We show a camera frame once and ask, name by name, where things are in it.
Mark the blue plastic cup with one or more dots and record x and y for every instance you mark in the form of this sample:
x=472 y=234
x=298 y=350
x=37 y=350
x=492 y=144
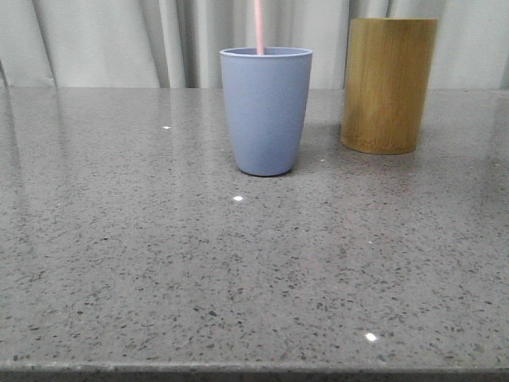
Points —
x=265 y=98

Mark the grey pleated curtain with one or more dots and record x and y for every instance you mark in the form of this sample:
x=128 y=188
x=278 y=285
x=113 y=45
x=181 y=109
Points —
x=176 y=44

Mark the pink chopstick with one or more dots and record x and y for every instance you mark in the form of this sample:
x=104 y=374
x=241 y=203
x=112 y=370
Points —
x=258 y=19

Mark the bamboo cylinder holder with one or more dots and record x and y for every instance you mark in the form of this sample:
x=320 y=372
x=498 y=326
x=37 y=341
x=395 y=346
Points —
x=388 y=66

